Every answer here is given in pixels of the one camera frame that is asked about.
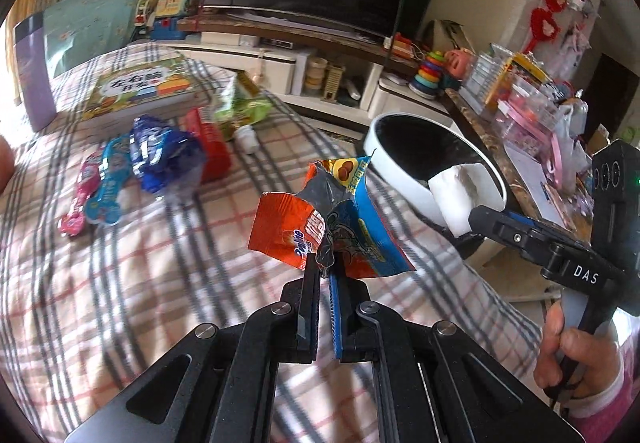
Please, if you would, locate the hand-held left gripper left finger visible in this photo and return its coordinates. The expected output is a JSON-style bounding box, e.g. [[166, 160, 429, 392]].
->
[[65, 250, 321, 443]]

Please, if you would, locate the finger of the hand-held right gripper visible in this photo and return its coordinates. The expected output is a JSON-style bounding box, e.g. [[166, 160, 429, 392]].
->
[[467, 204, 551, 256], [502, 213, 593, 251]]

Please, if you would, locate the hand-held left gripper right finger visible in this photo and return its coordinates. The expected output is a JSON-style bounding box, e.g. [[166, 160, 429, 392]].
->
[[327, 255, 583, 443]]

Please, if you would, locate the white tissue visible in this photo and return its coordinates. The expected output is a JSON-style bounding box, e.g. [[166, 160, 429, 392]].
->
[[427, 163, 503, 239]]

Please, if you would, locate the orange and blue snack wrapper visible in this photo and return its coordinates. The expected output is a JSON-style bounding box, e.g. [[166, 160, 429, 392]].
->
[[247, 156, 417, 280]]

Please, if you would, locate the white round bin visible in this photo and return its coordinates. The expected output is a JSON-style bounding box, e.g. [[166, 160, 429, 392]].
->
[[362, 112, 508, 231]]

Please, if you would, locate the red snack box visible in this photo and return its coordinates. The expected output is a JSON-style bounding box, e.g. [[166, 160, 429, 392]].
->
[[186, 107, 232, 184]]

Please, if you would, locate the dark blue snack wrapper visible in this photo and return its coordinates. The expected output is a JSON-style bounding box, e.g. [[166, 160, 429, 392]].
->
[[129, 114, 208, 196]]

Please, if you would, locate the light blue snack wrapper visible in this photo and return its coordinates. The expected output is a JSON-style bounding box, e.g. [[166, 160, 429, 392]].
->
[[82, 133, 133, 228]]

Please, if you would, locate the pink snack wrapper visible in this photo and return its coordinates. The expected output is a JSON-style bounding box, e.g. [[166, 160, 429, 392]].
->
[[59, 152, 103, 238]]

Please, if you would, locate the person's right hand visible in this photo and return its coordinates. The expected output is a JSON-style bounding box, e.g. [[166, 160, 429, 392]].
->
[[532, 300, 623, 404]]

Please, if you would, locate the white paper sheet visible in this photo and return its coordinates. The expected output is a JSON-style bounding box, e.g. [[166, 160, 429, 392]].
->
[[515, 158, 576, 224]]

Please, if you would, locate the brown marble counter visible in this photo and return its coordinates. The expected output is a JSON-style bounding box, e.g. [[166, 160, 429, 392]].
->
[[442, 88, 601, 249]]

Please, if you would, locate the white plastic bag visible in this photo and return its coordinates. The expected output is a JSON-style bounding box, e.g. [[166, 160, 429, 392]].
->
[[550, 100, 593, 189]]

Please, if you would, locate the pink lidded storage box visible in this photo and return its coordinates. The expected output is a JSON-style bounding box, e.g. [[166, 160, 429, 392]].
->
[[500, 113, 556, 159]]

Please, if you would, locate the clear plastic storage box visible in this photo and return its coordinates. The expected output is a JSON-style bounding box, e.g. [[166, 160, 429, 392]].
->
[[505, 73, 561, 124]]

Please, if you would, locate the checked tablecloth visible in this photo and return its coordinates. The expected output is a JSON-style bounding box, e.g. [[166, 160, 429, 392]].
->
[[0, 43, 543, 443]]

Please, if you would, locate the clear drawer organizer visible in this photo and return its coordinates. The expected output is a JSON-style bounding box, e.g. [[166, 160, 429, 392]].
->
[[462, 43, 513, 116]]

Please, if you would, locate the yellow book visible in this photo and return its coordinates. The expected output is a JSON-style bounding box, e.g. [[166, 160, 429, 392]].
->
[[507, 52, 548, 84]]

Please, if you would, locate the pink plastic toy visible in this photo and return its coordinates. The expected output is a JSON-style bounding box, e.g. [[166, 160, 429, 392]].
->
[[444, 49, 476, 81]]

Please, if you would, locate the small white bottle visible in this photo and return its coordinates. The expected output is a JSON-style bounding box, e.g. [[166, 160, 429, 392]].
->
[[235, 126, 260, 155]]

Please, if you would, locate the brown cardboard bag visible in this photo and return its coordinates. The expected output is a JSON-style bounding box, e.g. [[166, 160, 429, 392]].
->
[[422, 18, 473, 54]]

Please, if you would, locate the orange toy telephone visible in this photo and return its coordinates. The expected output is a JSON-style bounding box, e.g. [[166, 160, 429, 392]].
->
[[390, 34, 416, 60]]

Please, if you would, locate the green snack wrapper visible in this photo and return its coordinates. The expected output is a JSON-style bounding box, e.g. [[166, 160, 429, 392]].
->
[[212, 73, 275, 139]]

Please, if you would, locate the wooden toy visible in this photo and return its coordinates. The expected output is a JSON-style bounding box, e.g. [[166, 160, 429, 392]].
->
[[322, 64, 347, 104]]

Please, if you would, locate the stack of beige tape rolls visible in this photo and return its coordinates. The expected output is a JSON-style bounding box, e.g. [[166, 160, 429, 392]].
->
[[306, 57, 328, 91]]

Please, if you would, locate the white television cabinet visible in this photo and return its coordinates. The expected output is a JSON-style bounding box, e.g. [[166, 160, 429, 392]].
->
[[127, 16, 451, 124]]

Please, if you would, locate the green children's book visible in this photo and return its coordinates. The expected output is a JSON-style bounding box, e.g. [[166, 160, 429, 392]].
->
[[80, 50, 213, 124]]

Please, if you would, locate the white set-top box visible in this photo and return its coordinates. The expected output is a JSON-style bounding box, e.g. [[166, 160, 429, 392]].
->
[[202, 30, 261, 46]]

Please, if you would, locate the blue toy cash register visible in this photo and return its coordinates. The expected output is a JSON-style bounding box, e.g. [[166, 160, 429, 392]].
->
[[150, 18, 188, 41]]

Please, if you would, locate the white toy with yellow wheel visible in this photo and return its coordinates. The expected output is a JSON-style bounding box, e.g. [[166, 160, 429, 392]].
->
[[135, 0, 161, 26]]

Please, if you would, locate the teal floral cover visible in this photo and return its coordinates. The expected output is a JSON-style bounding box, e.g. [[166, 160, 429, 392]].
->
[[42, 0, 138, 79]]

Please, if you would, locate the purple thermos bottle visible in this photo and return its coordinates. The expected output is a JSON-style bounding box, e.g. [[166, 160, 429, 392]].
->
[[12, 13, 57, 133]]

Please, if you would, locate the rainbow stacking ring toy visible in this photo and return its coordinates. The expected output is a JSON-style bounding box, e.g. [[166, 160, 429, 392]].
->
[[410, 50, 448, 99]]

